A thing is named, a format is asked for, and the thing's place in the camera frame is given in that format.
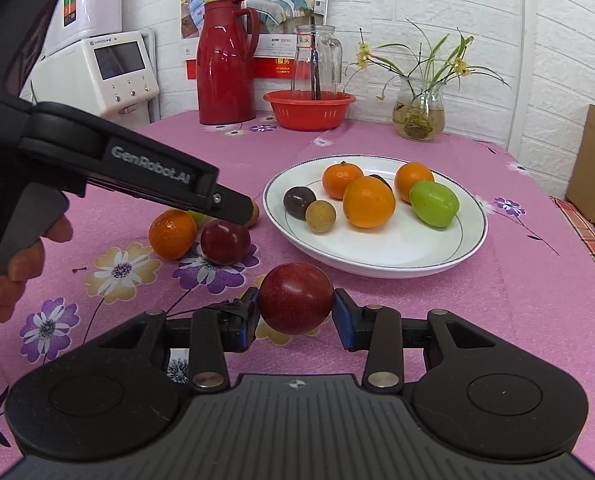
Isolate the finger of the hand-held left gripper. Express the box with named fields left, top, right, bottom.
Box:
left=127, top=184, right=255, bottom=227

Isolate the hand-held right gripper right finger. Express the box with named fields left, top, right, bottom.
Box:
left=333, top=287, right=498, bottom=392

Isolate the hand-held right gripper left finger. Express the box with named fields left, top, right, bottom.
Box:
left=97, top=287, right=260, bottom=392

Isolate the dark red apple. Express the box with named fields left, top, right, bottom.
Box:
left=258, top=262, right=335, bottom=336
left=200, top=220, right=252, bottom=266

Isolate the white plate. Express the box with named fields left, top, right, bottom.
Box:
left=262, top=154, right=489, bottom=279

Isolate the smooth orange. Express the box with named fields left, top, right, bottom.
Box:
left=342, top=175, right=397, bottom=229

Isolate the person's left hand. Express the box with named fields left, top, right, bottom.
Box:
left=0, top=196, right=74, bottom=324

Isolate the bumpy orange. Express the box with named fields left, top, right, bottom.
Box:
left=148, top=208, right=198, bottom=261

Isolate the white appliance with screen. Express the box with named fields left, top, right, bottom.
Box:
left=30, top=27, right=160, bottom=126

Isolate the mandarin with stem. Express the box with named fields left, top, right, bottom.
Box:
left=322, top=161, right=365, bottom=201

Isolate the red plastic basket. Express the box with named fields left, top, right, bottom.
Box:
left=262, top=90, right=357, bottom=132

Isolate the red thermos jug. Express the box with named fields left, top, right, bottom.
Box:
left=196, top=0, right=261, bottom=126

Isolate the tall white appliance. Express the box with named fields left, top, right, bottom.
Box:
left=44, top=0, right=124, bottom=57

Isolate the pink floral tablecloth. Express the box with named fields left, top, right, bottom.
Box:
left=0, top=107, right=595, bottom=461

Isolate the glass pitcher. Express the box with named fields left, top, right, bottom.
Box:
left=290, top=24, right=343, bottom=101

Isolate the glass vase with orchid plant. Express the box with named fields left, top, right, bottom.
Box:
left=345, top=19, right=512, bottom=142

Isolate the red checked cloth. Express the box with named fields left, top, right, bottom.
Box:
left=550, top=196, right=595, bottom=263

